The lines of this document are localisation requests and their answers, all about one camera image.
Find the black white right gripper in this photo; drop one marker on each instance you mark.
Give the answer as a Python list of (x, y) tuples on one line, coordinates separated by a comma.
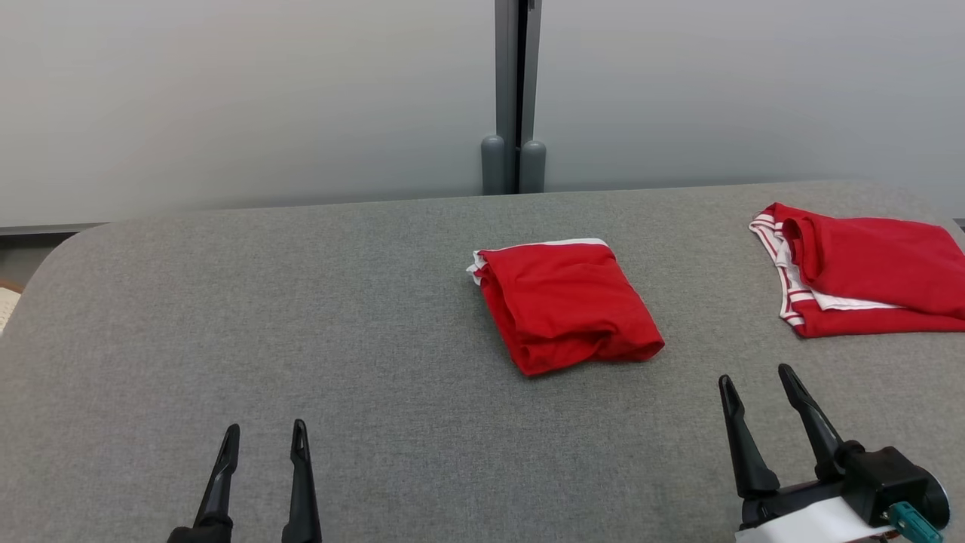
[(882, 475)]

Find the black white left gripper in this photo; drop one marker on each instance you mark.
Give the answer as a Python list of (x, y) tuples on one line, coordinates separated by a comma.
[(203, 534)]

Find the red white printed basketball jersey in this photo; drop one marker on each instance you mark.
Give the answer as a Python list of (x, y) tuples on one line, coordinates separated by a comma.
[(874, 256)]

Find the grey fabric upholstered surface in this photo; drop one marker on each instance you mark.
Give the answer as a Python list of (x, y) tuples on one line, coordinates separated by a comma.
[(339, 324)]

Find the beige woven basket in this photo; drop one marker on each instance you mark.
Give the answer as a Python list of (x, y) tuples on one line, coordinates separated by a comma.
[(7, 309)]

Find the grey metal ledge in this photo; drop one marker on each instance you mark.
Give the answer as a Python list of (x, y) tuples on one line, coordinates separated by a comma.
[(45, 228)]

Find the grey cylindrical post cap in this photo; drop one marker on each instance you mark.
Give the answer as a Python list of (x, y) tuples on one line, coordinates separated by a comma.
[(532, 170), (493, 166)]

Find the grey partition frame post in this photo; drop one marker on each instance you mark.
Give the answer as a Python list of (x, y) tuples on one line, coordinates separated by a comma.
[(505, 68)]

